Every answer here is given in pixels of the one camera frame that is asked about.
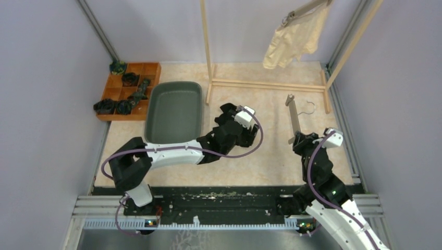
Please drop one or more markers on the orange compartment tray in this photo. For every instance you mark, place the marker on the orange compartment tray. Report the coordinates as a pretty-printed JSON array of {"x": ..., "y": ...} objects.
[{"x": 114, "y": 90}]

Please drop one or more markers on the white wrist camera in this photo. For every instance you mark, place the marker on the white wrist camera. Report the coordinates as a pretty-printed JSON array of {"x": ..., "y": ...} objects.
[
  {"x": 334, "y": 138},
  {"x": 243, "y": 117}
]

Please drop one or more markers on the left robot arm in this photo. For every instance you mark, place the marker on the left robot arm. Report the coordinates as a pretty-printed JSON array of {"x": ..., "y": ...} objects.
[{"x": 128, "y": 166}]

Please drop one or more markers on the wooden clothes rack frame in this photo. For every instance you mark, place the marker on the wooden clothes rack frame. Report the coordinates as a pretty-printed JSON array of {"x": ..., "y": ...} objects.
[{"x": 362, "y": 17}]

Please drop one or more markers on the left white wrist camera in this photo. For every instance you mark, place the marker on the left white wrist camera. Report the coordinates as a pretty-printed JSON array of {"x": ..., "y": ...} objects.
[{"x": 243, "y": 117}]

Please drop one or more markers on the beige cotton underwear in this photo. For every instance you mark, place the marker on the beige cotton underwear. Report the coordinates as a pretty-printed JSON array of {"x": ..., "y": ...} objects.
[{"x": 298, "y": 38}]

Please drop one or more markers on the beige clip hanger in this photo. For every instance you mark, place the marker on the beige clip hanger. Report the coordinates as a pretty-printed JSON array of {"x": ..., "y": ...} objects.
[{"x": 303, "y": 10}]

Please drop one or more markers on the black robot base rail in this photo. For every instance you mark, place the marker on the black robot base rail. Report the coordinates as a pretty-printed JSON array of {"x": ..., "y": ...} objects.
[{"x": 221, "y": 205}]

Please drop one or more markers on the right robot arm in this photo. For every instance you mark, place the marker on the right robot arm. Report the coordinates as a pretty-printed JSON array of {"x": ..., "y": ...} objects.
[{"x": 326, "y": 198}]

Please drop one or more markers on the dark green plastic bin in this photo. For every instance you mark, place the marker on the dark green plastic bin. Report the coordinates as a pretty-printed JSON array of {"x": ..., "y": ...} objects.
[{"x": 175, "y": 113}]

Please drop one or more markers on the black garment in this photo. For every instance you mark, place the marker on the black garment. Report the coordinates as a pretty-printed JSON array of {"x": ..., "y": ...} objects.
[{"x": 226, "y": 121}]

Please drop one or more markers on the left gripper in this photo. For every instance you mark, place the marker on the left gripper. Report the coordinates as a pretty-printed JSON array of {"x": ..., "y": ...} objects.
[{"x": 248, "y": 138}]

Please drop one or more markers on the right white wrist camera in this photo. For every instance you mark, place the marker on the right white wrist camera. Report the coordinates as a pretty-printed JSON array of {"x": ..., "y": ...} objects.
[{"x": 334, "y": 138}]

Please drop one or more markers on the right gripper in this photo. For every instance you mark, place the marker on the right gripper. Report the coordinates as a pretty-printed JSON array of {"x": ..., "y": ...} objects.
[{"x": 303, "y": 140}]

